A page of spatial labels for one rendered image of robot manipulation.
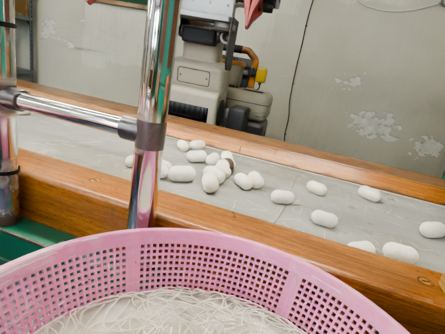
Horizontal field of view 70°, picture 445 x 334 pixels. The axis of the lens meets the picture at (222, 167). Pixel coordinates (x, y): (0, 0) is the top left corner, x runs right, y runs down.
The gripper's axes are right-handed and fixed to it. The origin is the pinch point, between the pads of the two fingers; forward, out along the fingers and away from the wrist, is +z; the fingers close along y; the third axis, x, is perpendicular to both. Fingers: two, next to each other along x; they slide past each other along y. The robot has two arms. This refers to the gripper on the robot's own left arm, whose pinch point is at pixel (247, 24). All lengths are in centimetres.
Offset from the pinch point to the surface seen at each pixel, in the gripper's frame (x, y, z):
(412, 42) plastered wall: 140, 84, -104
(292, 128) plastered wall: 175, 20, -39
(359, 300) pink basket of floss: -44, 22, 50
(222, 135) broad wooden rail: -5.8, 2.5, 29.9
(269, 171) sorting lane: -12.8, 13.5, 36.4
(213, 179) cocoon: -28, 7, 42
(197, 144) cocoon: -12.2, -0.3, 34.5
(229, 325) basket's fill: -44, 14, 54
